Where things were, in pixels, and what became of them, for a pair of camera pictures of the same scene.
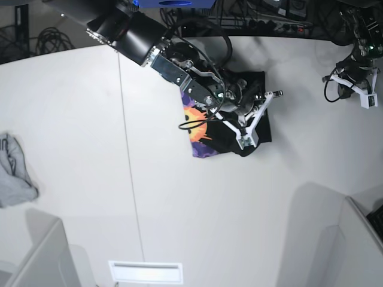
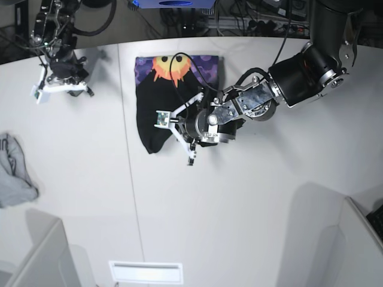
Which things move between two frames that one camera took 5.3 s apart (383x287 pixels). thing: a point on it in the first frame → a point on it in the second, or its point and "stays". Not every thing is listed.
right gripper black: (355, 67) → (197, 127)
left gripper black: (241, 97) → (70, 67)
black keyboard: (375, 220) stays
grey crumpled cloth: (16, 185) stays
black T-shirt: (209, 134) → (166, 84)
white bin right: (352, 252) stays
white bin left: (35, 252) stays
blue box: (175, 3) stays
